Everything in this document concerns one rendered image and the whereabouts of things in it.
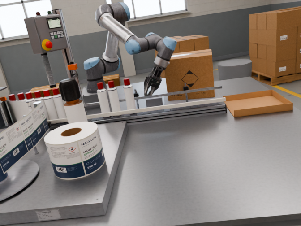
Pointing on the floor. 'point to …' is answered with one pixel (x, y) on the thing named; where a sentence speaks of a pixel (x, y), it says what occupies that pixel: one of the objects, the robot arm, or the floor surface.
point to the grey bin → (234, 69)
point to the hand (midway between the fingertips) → (146, 95)
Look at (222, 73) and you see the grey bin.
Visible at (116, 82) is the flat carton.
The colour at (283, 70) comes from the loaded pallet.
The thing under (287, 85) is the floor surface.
